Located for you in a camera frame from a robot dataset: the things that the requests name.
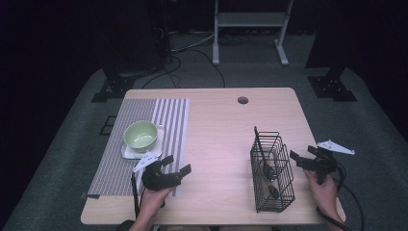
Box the metal spoon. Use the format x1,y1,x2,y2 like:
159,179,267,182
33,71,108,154
268,183,281,200

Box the white square plate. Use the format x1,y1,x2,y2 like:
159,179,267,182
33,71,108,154
120,124,166,161

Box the black floor socket frame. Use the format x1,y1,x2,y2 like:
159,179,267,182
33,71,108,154
98,115,117,137

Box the black wire basket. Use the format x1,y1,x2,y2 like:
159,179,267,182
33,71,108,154
249,125,296,214

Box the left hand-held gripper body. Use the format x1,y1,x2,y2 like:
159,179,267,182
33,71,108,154
132,151,183,193

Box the hand-held gripper black cable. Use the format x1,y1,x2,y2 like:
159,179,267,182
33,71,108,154
315,162,366,231
130,171,141,219

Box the white metal stand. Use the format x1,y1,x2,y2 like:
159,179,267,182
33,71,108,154
212,0,294,67

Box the left hand-held gripper black cable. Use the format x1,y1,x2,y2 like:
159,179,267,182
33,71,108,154
130,171,141,219

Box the grey floor cable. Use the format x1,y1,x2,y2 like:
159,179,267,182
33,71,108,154
170,32,216,55

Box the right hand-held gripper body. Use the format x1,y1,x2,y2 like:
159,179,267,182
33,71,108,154
295,140,356,186

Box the black stand base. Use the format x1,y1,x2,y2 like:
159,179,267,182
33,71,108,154
307,64,358,103
90,65,137,104

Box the person's left hand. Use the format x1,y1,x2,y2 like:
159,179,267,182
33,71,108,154
140,185,176,223

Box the black-handled spoon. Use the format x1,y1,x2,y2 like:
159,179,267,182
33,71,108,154
253,125,278,182

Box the green bowl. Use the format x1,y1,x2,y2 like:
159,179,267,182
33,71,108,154
122,120,159,154

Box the black floor cable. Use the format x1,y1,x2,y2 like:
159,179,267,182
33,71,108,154
140,47,226,90

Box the person's right hand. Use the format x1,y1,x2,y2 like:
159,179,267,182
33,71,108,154
302,168,342,219

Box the right hand-held gripper black cable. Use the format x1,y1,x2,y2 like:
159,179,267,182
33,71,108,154
315,162,366,231

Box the grey striped placemat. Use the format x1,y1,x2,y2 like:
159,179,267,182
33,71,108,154
87,97,191,197

